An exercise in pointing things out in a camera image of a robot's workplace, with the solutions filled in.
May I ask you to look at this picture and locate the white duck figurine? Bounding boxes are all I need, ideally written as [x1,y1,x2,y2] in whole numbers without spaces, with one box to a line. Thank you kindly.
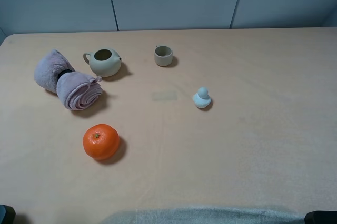
[193,87,211,109]

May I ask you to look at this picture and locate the grey cloth at bottom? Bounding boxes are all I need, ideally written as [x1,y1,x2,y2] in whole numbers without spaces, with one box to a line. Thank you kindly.
[102,207,305,223]

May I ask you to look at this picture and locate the rolled pink towel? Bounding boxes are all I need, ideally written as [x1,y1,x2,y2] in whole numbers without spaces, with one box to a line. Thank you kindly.
[34,49,103,110]

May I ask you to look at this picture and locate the beige ceramic teapot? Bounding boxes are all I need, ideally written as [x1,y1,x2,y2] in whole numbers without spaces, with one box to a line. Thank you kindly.
[83,48,122,77]

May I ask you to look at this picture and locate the orange mandarin fruit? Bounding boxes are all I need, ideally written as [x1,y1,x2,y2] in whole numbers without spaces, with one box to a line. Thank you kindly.
[83,124,120,160]

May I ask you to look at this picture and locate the black object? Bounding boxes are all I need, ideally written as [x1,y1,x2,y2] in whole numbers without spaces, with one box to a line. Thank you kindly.
[304,210,337,224]
[0,205,16,224]

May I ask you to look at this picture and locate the beige ceramic cup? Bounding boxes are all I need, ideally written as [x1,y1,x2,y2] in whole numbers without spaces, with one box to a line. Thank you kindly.
[154,45,173,67]

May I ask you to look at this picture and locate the black object bottom right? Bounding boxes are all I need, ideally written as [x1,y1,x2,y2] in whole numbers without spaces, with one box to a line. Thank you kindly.
[304,210,337,224]

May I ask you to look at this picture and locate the black object bottom left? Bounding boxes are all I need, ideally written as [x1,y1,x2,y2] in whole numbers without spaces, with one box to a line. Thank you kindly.
[0,205,16,224]

